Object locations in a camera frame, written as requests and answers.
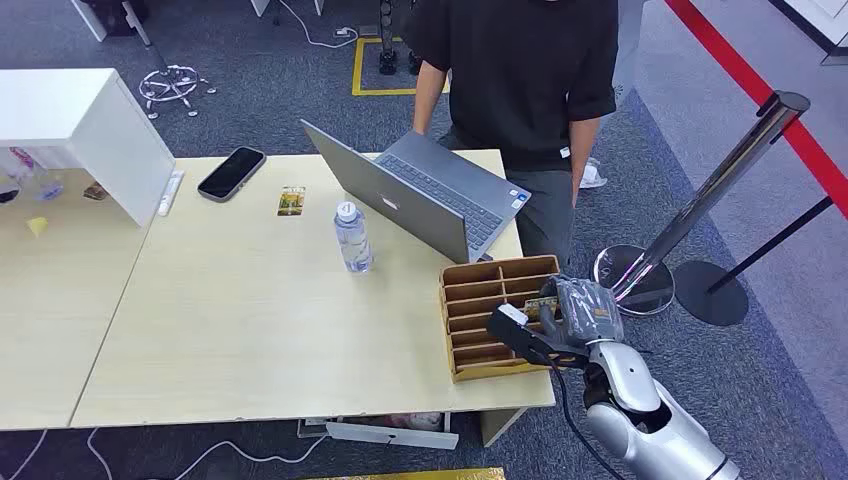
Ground short white floor cable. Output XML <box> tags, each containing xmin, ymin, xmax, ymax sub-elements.
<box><xmin>5</xmin><ymin>429</ymin><xmax>49</xmax><ymax>480</ymax></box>

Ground chrome stanchion post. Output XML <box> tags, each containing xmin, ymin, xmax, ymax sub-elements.
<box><xmin>591</xmin><ymin>90</ymin><xmax>812</xmax><ymax>317</ymax></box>

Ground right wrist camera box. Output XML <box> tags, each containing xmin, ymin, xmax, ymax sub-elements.
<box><xmin>486</xmin><ymin>303</ymin><xmax>556</xmax><ymax>368</ymax></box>

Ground red barrier belt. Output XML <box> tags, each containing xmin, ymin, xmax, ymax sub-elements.
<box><xmin>664</xmin><ymin>0</ymin><xmax>848</xmax><ymax>220</ymax></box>

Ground white remote stick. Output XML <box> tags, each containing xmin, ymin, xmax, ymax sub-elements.
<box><xmin>156</xmin><ymin>170</ymin><xmax>186</xmax><ymax>218</ymax></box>

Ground white cabinet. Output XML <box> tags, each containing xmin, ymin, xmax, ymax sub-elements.
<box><xmin>768</xmin><ymin>0</ymin><xmax>848</xmax><ymax>66</ymax></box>

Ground clear water bottle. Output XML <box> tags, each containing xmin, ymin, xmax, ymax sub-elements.
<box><xmin>333</xmin><ymin>201</ymin><xmax>374</xmax><ymax>275</ymax></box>

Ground black stand feet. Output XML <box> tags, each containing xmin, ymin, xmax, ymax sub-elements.
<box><xmin>378</xmin><ymin>0</ymin><xmax>423</xmax><ymax>76</ymax></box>

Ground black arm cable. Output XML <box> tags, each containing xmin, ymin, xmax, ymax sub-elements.
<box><xmin>547</xmin><ymin>357</ymin><xmax>625</xmax><ymax>480</ymax></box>

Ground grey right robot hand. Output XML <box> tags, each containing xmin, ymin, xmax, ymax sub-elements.
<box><xmin>537</xmin><ymin>274</ymin><xmax>625</xmax><ymax>356</ymax></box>

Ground person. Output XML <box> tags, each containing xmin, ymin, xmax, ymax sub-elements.
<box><xmin>404</xmin><ymin>0</ymin><xmax>621</xmax><ymax>268</ymax></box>

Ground black smartphone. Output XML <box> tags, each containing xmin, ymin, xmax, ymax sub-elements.
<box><xmin>197</xmin><ymin>146</ymin><xmax>268</xmax><ymax>203</ymax></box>

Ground long white floor cable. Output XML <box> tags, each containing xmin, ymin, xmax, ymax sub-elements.
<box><xmin>86</xmin><ymin>427</ymin><xmax>329</xmax><ymax>480</ymax></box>

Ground black stanchion post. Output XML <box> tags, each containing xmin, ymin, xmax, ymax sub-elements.
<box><xmin>672</xmin><ymin>195</ymin><xmax>835</xmax><ymax>327</ymax></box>

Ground white furniture with dark base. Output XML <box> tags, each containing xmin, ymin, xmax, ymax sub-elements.
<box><xmin>69</xmin><ymin>0</ymin><xmax>154</xmax><ymax>48</ymax></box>

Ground chrome chair base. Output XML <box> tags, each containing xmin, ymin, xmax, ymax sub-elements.
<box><xmin>138</xmin><ymin>64</ymin><xmax>218</xmax><ymax>121</ymax></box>

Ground white desk shelf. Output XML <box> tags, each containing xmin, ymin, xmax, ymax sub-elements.
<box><xmin>0</xmin><ymin>68</ymin><xmax>177</xmax><ymax>229</ymax></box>

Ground wooden compartment organizer box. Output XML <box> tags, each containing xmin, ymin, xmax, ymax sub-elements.
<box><xmin>438</xmin><ymin>254</ymin><xmax>579</xmax><ymax>385</ymax></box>

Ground grey laptop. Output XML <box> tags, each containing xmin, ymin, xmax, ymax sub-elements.
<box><xmin>299</xmin><ymin>119</ymin><xmax>533</xmax><ymax>265</ymax></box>

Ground yellow floor mat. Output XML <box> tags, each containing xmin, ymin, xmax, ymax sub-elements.
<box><xmin>311</xmin><ymin>467</ymin><xmax>506</xmax><ymax>480</ymax></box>

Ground clear plastic bottle with label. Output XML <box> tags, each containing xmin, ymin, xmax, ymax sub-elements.
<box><xmin>0</xmin><ymin>146</ymin><xmax>66</xmax><ymax>202</ymax></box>

